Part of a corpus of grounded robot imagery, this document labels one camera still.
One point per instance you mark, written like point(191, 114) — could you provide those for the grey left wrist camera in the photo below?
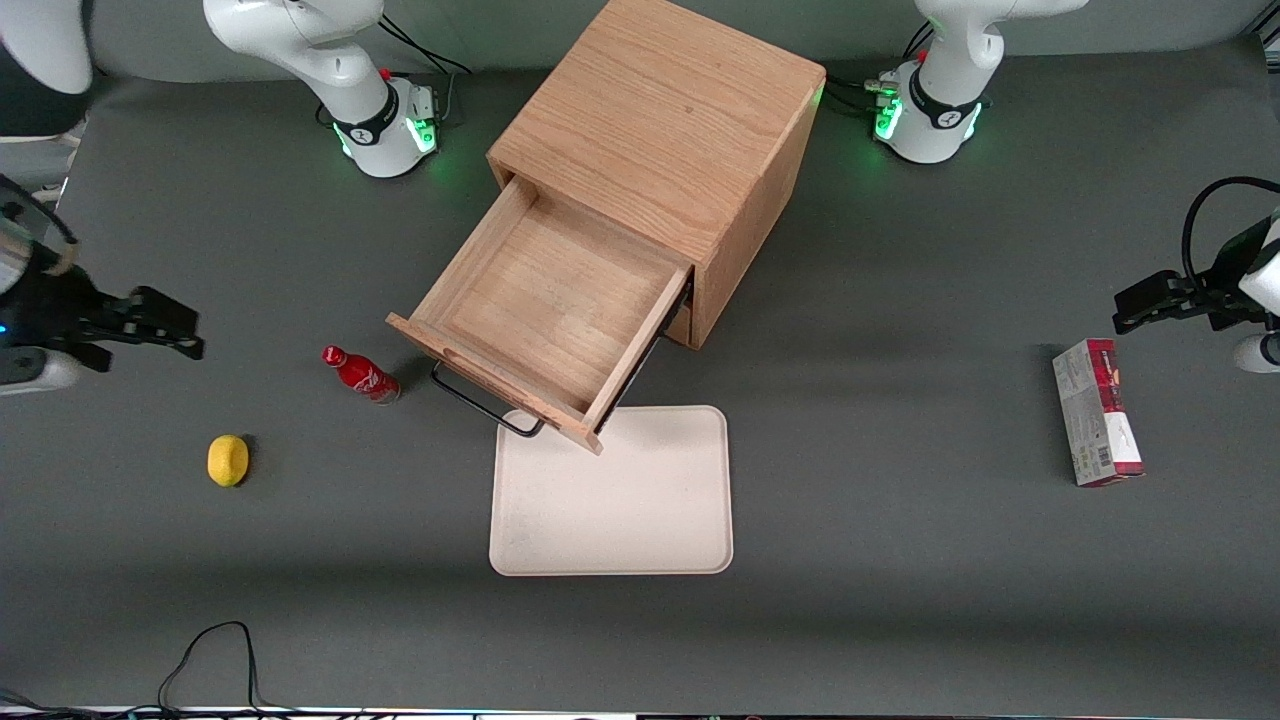
point(1260, 353)

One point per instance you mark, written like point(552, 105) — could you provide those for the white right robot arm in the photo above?
point(300, 40)

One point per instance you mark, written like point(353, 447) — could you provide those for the wooden cabinet body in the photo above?
point(660, 110)

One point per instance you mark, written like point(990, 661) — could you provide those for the grey and red carton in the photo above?
point(1095, 420)

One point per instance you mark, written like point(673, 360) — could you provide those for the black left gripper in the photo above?
point(1222, 283)

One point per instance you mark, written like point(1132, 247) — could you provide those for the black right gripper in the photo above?
point(48, 305)

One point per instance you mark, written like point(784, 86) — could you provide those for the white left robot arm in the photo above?
point(940, 110)

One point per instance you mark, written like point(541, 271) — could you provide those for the red cola bottle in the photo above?
point(362, 377)

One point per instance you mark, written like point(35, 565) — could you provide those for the yellow lemon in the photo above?
point(228, 460)

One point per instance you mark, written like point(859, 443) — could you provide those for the white rectangular tray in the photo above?
point(620, 500)

